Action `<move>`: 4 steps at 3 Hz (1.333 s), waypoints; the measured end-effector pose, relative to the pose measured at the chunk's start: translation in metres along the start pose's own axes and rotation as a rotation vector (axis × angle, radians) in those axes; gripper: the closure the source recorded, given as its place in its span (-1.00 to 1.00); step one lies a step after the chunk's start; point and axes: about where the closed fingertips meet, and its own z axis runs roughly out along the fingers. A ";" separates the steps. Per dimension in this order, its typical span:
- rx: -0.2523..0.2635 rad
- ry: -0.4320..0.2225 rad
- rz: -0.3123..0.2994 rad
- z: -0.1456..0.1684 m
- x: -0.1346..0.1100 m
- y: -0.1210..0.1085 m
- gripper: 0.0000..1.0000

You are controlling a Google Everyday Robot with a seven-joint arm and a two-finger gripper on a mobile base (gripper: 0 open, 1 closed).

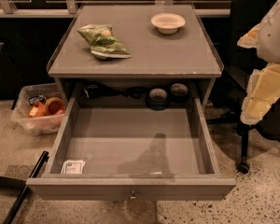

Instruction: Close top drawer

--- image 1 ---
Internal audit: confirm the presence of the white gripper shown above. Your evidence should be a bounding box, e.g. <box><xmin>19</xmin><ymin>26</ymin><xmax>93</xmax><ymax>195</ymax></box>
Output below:
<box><xmin>237</xmin><ymin>0</ymin><xmax>280</xmax><ymax>125</ymax></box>

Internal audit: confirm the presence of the grey top drawer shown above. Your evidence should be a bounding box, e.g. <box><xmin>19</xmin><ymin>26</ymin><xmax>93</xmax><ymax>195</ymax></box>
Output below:
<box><xmin>27</xmin><ymin>83</ymin><xmax>236</xmax><ymax>201</ymax></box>

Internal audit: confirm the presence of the grey drawer cabinet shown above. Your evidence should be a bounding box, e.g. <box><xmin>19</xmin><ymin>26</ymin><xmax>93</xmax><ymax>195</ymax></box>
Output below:
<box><xmin>49</xmin><ymin>5</ymin><xmax>222</xmax><ymax>104</ymax></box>

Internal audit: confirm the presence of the black office chair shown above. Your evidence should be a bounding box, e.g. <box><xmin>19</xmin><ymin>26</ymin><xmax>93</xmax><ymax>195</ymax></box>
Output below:
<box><xmin>207</xmin><ymin>0</ymin><xmax>280</xmax><ymax>174</ymax></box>

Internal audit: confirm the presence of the black tape roll right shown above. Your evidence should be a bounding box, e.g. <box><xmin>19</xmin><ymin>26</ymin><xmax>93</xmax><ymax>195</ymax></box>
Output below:
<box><xmin>170</xmin><ymin>83</ymin><xmax>189</xmax><ymax>104</ymax></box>

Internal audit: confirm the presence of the black tape roll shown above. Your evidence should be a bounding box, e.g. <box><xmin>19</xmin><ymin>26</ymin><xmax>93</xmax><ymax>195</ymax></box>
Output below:
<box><xmin>170</xmin><ymin>83</ymin><xmax>189</xmax><ymax>104</ymax></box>
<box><xmin>146</xmin><ymin>88</ymin><xmax>170</xmax><ymax>111</ymax></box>

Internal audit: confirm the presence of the white paper bowl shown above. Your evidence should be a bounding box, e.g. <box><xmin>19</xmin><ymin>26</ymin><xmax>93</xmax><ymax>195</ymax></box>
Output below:
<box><xmin>151</xmin><ymin>13</ymin><xmax>186</xmax><ymax>35</ymax></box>

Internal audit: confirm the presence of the black tape roll left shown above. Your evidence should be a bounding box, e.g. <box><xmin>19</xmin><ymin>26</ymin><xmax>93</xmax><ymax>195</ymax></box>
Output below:
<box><xmin>146</xmin><ymin>88</ymin><xmax>170</xmax><ymax>111</ymax></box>

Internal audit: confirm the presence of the green chip bag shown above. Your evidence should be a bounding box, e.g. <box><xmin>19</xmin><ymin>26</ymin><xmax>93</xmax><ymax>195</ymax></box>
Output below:
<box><xmin>77</xmin><ymin>24</ymin><xmax>131</xmax><ymax>60</ymax></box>

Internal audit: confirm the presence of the orange cup in bin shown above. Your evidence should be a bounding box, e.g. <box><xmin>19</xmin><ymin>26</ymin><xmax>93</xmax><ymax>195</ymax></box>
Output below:
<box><xmin>45</xmin><ymin>97</ymin><xmax>65</xmax><ymax>115</ymax></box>

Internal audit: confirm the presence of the white paper packet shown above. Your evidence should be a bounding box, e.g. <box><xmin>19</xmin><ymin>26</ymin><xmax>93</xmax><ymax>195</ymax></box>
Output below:
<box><xmin>61</xmin><ymin>160</ymin><xmax>85</xmax><ymax>174</ymax></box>

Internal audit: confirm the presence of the clear plastic bin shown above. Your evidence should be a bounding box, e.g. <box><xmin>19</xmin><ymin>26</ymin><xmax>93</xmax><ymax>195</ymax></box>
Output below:
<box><xmin>11</xmin><ymin>83</ymin><xmax>65</xmax><ymax>135</ymax></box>

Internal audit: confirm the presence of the black metal stand leg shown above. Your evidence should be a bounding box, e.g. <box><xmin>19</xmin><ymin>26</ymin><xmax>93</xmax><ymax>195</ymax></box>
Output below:
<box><xmin>0</xmin><ymin>151</ymin><xmax>49</xmax><ymax>224</ymax></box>

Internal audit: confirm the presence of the black cable bundle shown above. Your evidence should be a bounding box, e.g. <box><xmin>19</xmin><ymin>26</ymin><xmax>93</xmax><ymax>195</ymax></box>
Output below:
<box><xmin>83</xmin><ymin>83</ymin><xmax>147</xmax><ymax>100</ymax></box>

